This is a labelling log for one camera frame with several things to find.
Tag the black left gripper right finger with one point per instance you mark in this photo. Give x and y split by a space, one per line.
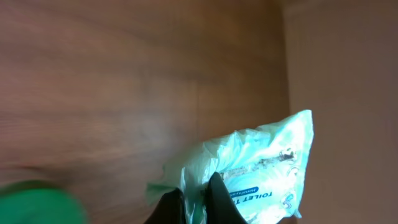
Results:
220 208

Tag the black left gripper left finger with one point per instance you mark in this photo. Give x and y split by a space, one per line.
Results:
169 210

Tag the green lid jar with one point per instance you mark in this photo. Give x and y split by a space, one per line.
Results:
39 202

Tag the light blue tissue pack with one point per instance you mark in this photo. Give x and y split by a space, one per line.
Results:
263 170

